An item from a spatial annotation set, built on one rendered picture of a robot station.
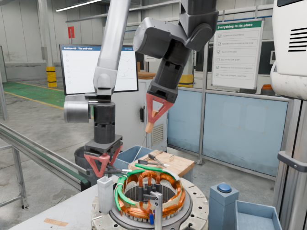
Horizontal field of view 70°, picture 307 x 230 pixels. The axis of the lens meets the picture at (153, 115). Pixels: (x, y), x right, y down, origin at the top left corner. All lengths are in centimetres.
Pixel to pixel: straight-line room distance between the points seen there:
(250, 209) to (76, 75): 126
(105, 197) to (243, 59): 239
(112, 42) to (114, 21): 6
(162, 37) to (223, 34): 240
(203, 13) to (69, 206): 105
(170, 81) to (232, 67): 232
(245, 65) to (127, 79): 153
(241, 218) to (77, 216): 72
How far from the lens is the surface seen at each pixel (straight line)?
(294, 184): 84
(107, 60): 61
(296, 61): 74
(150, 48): 46
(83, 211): 118
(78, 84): 158
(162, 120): 316
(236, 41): 279
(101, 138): 60
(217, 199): 85
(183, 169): 88
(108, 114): 58
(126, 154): 105
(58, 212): 121
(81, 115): 58
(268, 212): 78
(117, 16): 68
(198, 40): 46
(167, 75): 50
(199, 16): 45
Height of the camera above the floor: 149
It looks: 15 degrees down
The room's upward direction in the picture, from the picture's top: straight up
